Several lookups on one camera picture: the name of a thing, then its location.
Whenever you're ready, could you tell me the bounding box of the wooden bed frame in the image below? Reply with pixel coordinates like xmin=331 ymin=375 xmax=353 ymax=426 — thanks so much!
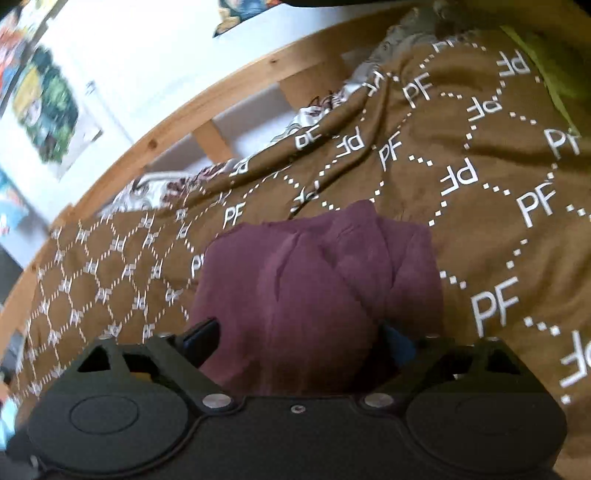
xmin=0 ymin=0 xmax=462 ymax=334

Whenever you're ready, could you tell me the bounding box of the floral patterned bed sheet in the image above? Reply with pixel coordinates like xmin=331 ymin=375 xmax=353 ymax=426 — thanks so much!
xmin=97 ymin=4 xmax=468 ymax=217

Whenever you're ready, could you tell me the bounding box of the small blue wall poster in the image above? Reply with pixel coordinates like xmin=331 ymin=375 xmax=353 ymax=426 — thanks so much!
xmin=0 ymin=170 xmax=29 ymax=237

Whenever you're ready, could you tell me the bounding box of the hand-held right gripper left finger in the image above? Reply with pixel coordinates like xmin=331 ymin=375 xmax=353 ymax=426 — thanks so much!
xmin=76 ymin=318 xmax=234 ymax=412

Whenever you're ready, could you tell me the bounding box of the brown printed blanket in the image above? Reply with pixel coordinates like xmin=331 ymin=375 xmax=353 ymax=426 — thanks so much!
xmin=9 ymin=28 xmax=591 ymax=480

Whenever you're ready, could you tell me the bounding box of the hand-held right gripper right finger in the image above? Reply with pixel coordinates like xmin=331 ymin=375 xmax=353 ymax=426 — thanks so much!
xmin=360 ymin=323 xmax=536 ymax=410

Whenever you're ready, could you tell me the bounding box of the green cloth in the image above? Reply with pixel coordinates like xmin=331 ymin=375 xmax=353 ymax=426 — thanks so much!
xmin=501 ymin=25 xmax=583 ymax=136

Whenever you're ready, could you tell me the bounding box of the maroon small garment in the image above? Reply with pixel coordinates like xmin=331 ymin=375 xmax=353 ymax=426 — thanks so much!
xmin=187 ymin=200 xmax=447 ymax=398

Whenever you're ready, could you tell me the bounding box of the red and orange wall poster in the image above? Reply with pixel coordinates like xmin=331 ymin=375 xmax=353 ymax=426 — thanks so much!
xmin=0 ymin=11 xmax=49 ymax=95

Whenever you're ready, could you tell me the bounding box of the green blond figure wall poster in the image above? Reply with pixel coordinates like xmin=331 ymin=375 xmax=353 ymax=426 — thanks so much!
xmin=8 ymin=45 xmax=103 ymax=180

